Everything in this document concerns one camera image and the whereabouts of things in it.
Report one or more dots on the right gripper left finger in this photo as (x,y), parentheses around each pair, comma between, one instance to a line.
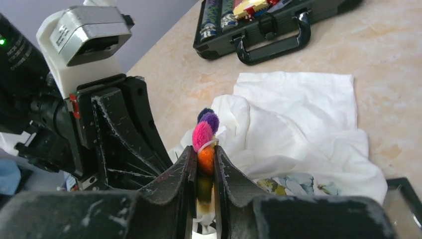
(160,210)

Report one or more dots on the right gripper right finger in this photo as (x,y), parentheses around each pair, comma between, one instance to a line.
(245,211)

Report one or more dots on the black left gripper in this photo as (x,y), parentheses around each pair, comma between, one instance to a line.
(114,119)

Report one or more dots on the colourful beaded brooch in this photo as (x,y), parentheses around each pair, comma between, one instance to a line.
(204,142)

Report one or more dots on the white printed t-shirt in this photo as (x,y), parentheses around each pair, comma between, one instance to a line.
(297,134)

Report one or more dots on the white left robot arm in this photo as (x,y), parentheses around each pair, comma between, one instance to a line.
(30,103)

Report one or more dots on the black poker chip case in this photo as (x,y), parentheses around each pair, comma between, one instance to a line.
(270,35)

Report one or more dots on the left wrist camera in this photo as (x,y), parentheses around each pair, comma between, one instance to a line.
(80,42)

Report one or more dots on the black square frame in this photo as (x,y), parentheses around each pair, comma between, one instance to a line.
(404,208)

